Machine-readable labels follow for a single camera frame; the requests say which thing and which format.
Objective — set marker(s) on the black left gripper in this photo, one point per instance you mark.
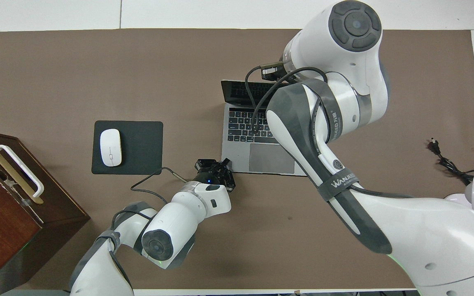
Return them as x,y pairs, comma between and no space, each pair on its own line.
208,177

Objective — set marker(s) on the silver grey laptop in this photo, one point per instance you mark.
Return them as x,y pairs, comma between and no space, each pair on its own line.
241,152

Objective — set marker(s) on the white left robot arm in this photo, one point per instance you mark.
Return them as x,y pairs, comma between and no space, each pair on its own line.
171,222

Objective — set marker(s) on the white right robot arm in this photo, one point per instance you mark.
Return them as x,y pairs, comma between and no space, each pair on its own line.
426,238

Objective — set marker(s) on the black mouse pad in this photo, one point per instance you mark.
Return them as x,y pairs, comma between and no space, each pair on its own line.
142,144

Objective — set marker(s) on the white computer mouse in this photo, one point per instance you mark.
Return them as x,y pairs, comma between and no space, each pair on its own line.
110,147

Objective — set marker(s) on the brown table mat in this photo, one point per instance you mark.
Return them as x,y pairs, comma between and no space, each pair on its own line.
97,74

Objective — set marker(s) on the dark brown wooden box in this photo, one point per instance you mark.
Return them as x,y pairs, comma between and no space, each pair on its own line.
10,222

